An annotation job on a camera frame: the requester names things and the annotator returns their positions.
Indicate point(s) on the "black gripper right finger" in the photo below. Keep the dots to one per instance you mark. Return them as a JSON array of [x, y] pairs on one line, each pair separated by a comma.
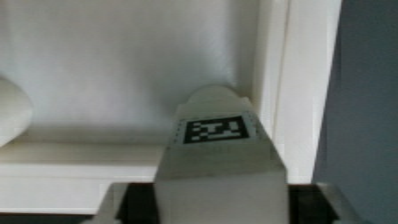
[[311, 210]]

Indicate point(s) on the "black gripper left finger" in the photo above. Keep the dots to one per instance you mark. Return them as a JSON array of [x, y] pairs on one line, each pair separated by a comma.
[[139, 210]]

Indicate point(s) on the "white leg with tag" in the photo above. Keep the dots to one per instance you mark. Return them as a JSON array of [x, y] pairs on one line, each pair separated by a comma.
[[220, 178]]

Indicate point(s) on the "white square tabletop tray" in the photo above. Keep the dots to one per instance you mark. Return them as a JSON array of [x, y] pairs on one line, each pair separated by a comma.
[[109, 58]]

